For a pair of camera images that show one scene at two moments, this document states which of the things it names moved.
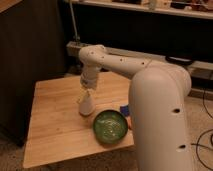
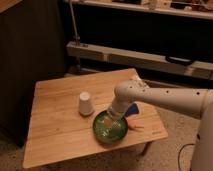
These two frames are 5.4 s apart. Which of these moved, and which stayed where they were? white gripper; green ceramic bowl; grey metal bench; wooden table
Moved: white gripper
Stayed: green ceramic bowl; wooden table; grey metal bench
